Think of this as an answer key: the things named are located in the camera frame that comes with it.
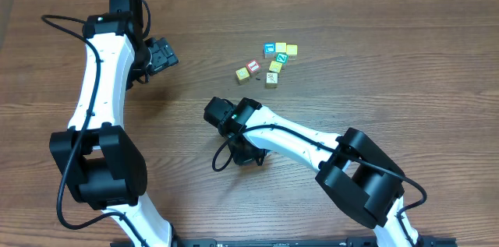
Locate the plain picture wooden block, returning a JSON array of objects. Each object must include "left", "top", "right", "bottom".
[{"left": 265, "top": 72, "right": 278, "bottom": 88}]

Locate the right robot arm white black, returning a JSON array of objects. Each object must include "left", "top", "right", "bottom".
[{"left": 203, "top": 97, "right": 419, "bottom": 246}]

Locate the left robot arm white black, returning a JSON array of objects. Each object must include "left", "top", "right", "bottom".
[{"left": 49, "top": 0, "right": 182, "bottom": 246}]

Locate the red I wooden block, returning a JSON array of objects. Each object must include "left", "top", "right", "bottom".
[{"left": 246, "top": 59, "right": 261, "bottom": 76}]

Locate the yellow wooden block centre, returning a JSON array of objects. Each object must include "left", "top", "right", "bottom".
[{"left": 269, "top": 61, "right": 283, "bottom": 73}]

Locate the green Z wooden block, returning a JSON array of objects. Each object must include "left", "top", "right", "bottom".
[{"left": 275, "top": 53, "right": 288, "bottom": 69}]

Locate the blue letter wooden block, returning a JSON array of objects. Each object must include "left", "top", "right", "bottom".
[{"left": 264, "top": 43, "right": 276, "bottom": 58}]

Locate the yellow top wooden block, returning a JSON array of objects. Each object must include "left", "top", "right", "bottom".
[{"left": 275, "top": 42, "right": 287, "bottom": 53}]

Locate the yellow framed wooden block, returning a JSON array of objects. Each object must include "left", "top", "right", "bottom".
[{"left": 286, "top": 44, "right": 298, "bottom": 59}]

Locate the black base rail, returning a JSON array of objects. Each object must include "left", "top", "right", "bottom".
[{"left": 110, "top": 236, "right": 458, "bottom": 247}]

